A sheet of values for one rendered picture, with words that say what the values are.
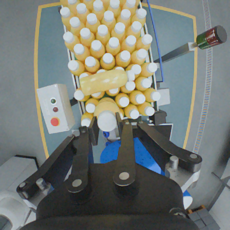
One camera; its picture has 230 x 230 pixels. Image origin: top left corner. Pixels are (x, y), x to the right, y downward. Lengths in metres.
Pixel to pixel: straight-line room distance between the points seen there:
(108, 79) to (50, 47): 1.53
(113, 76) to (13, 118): 2.05
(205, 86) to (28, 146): 3.27
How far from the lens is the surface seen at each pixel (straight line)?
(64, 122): 0.48
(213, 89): 2.45
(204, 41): 0.51
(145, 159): 0.47
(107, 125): 0.22
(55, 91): 0.47
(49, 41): 1.88
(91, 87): 0.37
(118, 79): 0.37
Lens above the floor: 1.52
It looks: 76 degrees down
